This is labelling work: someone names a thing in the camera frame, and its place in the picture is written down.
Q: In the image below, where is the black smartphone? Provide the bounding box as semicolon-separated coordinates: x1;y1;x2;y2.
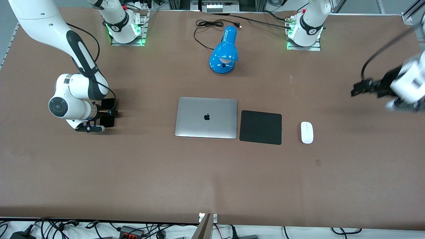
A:
100;98;116;128

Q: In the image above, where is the white computer mouse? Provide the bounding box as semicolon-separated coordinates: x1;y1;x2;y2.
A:
300;121;314;144

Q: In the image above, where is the black mouse pad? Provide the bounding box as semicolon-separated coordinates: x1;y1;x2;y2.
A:
239;110;283;145

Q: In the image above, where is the silver closed laptop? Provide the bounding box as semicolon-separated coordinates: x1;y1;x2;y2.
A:
175;97;238;139

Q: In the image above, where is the grey box with orange connectors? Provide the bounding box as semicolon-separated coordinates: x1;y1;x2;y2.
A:
119;225;145;239

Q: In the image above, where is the blue desk lamp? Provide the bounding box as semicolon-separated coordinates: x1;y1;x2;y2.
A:
209;26;239;75

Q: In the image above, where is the black power adapter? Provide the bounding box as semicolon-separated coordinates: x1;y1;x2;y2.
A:
9;231;36;239

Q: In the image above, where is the white power strip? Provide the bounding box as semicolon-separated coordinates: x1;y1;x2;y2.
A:
200;2;240;13

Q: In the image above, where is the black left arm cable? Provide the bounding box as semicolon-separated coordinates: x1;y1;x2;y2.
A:
361;25;420;82

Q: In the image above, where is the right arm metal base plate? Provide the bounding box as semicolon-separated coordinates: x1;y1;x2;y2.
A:
111;10;148;46

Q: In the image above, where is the black cable on table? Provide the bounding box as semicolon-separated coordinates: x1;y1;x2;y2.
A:
212;13;293;30

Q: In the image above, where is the black lamp power cord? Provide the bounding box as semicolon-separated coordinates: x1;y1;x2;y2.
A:
194;19;242;51

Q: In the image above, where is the grey slanted post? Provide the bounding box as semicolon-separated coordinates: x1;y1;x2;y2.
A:
191;213;213;239

